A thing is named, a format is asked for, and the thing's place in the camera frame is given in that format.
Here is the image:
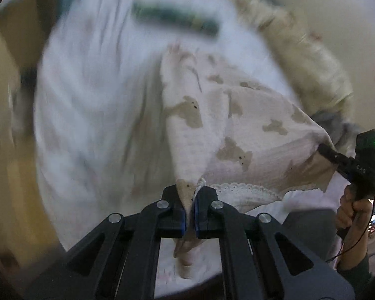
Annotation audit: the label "grey cloth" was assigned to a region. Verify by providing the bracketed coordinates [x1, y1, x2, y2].
[311, 110, 364, 149]

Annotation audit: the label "person's right hand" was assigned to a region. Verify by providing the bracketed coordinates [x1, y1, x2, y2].
[335, 185, 374, 235]

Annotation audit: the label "white bed sheet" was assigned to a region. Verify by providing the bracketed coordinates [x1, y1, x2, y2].
[33, 0, 354, 289]

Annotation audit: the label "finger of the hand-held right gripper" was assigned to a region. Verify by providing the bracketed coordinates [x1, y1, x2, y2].
[318, 144, 342, 165]

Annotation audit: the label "dark green remote control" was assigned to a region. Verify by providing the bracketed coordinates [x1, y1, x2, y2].
[132, 1, 221, 42]

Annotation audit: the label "person's right forearm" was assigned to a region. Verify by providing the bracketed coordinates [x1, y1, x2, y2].
[336, 225, 373, 291]

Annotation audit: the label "bear print pants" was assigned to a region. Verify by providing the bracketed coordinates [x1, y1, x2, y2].
[160, 44, 339, 279]

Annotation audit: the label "beige floral blanket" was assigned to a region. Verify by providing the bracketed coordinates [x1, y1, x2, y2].
[203, 0, 354, 113]

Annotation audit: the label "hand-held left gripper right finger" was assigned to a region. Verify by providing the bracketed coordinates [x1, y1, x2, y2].
[194, 186, 354, 300]

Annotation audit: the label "black cable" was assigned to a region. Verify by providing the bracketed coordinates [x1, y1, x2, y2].
[325, 194, 375, 263]

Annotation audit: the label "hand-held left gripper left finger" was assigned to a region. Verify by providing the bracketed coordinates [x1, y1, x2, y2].
[27, 185, 186, 300]

